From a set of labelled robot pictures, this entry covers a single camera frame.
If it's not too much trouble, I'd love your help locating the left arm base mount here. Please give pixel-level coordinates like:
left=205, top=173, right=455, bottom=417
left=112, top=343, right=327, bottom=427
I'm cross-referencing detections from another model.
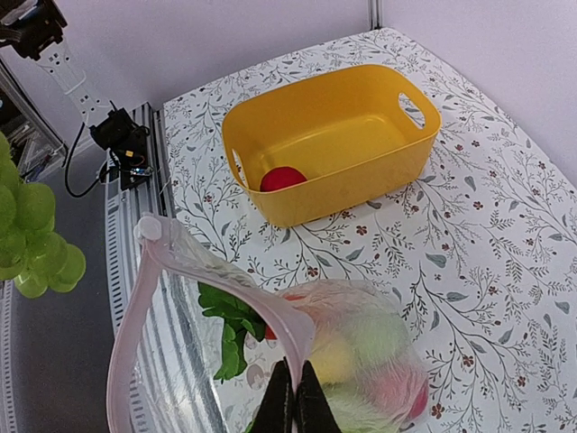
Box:
left=89, top=105, right=152, bottom=190

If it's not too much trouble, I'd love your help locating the green grape bunch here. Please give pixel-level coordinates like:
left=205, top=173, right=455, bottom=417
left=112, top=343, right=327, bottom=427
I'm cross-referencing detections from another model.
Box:
left=1, top=135, right=87, bottom=299

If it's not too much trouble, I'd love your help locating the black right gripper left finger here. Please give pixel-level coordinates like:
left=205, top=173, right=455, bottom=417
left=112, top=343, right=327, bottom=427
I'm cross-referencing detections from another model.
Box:
left=252, top=359, right=295, bottom=433

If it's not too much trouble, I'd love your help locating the yellow lemon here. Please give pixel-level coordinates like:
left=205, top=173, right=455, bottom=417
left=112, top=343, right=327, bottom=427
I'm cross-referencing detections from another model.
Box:
left=308, top=330, right=355, bottom=385

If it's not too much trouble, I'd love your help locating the yellow plastic basket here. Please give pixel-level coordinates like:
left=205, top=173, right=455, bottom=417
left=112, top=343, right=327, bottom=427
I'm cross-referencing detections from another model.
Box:
left=222, top=64, right=441, bottom=227

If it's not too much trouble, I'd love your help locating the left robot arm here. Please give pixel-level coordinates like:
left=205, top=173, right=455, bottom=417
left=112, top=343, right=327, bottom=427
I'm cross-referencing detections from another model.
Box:
left=1, top=0, right=113, bottom=126

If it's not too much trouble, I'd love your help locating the green apple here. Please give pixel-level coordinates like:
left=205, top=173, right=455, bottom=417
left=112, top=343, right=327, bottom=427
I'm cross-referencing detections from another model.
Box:
left=346, top=313, right=408, bottom=365

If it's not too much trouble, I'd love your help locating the left aluminium frame post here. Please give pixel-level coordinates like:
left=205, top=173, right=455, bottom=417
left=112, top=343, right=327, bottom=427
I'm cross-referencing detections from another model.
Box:
left=368, top=0, right=383, bottom=30

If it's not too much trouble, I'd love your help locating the floral table mat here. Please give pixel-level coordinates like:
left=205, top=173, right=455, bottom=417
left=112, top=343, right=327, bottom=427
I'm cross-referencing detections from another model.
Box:
left=164, top=28, right=576, bottom=432

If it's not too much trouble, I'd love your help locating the clear zip top bag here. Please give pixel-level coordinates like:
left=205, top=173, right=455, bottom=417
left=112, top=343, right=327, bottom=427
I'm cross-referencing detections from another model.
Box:
left=106, top=214, right=428, bottom=432

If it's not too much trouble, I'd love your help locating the orange carrot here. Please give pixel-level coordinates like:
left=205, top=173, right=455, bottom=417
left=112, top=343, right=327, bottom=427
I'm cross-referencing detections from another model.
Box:
left=198, top=281, right=314, bottom=390

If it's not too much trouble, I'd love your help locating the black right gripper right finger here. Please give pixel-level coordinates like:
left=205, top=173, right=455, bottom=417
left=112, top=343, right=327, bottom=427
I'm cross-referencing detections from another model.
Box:
left=295, top=361, right=341, bottom=433

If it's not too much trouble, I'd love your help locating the red apple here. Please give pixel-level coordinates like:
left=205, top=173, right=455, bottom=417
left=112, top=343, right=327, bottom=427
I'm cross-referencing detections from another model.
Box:
left=260, top=166, right=307, bottom=192
left=371, top=364, right=428, bottom=419

